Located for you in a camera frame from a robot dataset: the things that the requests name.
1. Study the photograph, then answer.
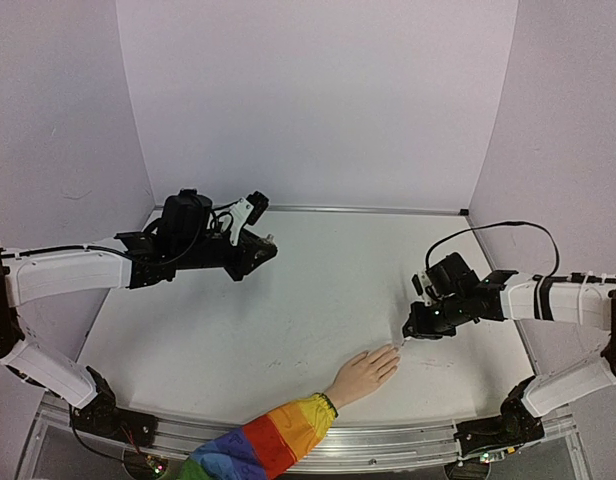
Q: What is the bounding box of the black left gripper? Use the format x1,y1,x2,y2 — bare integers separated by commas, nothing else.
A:
177,229,279,282

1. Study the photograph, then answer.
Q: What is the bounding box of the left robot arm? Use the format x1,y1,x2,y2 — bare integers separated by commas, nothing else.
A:
0,189,278,437

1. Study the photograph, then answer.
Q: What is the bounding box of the rainbow sleeve forearm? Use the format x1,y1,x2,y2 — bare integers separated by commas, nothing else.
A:
177,393,338,480

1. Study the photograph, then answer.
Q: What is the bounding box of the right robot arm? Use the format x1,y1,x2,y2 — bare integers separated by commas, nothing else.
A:
402,253,616,459

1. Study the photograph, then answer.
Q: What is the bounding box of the mannequin hand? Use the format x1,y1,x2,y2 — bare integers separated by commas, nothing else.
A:
324,344,400,410

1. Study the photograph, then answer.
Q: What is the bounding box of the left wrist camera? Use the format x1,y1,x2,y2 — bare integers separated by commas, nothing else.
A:
228,191,269,246

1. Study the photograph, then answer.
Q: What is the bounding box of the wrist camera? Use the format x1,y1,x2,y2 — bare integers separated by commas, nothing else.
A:
412,271,439,306
228,191,269,246

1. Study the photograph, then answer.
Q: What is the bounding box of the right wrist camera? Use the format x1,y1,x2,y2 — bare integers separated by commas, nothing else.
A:
412,271,439,306

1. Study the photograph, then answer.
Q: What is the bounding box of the aluminium back table rail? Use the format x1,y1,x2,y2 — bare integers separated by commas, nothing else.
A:
266,204,469,217

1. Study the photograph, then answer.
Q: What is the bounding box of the black right camera cable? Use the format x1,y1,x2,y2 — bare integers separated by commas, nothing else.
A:
424,221,560,279

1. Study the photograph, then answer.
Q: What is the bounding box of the aluminium front rail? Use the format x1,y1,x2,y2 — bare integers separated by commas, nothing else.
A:
17,394,590,479

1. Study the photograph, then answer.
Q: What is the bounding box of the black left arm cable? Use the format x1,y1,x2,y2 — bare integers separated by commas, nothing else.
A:
0,242,134,261

